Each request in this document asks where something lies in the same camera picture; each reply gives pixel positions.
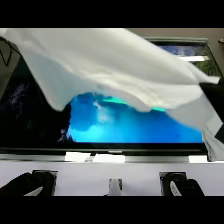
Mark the white T-shirt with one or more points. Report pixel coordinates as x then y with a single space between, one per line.
110 63

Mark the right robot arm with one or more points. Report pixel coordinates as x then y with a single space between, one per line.
186 187

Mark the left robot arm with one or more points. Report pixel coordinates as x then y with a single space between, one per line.
23 184

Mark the silver frame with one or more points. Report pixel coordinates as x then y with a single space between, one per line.
150 159

